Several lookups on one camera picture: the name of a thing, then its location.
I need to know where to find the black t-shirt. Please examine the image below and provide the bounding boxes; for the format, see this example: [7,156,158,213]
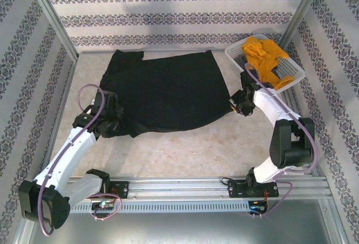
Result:
[99,49,235,140]

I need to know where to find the yellow t-shirt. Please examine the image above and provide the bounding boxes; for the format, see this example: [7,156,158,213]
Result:
[241,36,295,91]

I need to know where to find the thin aluminium edge bar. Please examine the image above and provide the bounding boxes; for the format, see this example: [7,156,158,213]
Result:
[49,58,78,155]

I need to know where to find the white plastic basket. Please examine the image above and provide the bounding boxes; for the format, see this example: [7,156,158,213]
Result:
[225,33,306,96]

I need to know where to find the small controller board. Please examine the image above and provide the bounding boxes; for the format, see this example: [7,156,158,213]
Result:
[91,201,116,210]
[249,200,267,214]

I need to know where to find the grey metal sheet panel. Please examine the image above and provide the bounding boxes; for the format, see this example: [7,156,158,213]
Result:
[27,212,342,244]

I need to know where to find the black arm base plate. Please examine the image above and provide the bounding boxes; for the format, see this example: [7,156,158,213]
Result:
[108,181,130,200]
[227,178,280,199]

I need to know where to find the purple cable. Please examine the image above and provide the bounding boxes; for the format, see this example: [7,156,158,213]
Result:
[245,62,319,219]
[37,84,123,237]

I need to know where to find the long aluminium mounting rail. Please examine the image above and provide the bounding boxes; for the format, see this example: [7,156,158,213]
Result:
[67,175,329,200]

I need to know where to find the aluminium frame post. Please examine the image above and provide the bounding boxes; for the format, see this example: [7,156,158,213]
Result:
[26,0,80,61]
[279,0,329,50]

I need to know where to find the slotted grey cable duct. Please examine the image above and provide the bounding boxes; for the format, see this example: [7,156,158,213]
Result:
[70,200,266,214]

